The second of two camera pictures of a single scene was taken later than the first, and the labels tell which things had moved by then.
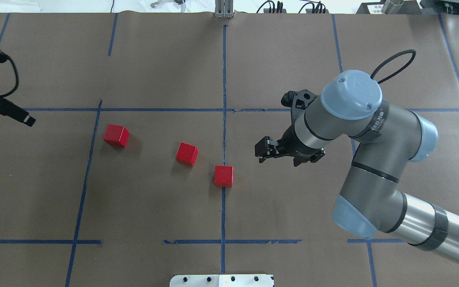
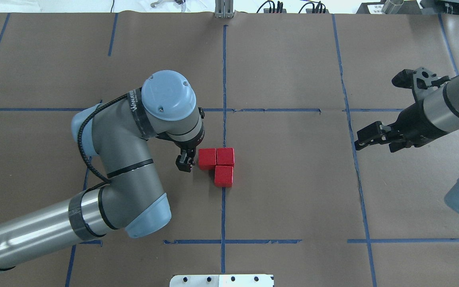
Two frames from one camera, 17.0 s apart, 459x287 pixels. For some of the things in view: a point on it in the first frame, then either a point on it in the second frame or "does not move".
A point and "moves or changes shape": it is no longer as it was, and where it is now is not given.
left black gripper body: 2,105 -> 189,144
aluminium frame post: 224,9 does not move
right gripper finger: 265,148 -> 375,132
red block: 187,154 moves or changes shape
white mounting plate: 221,280 does not move
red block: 116,135 moves or changes shape
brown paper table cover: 142,162 does not move
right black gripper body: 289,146 -> 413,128
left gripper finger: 29,120 -> 185,161
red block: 223,176 does not move
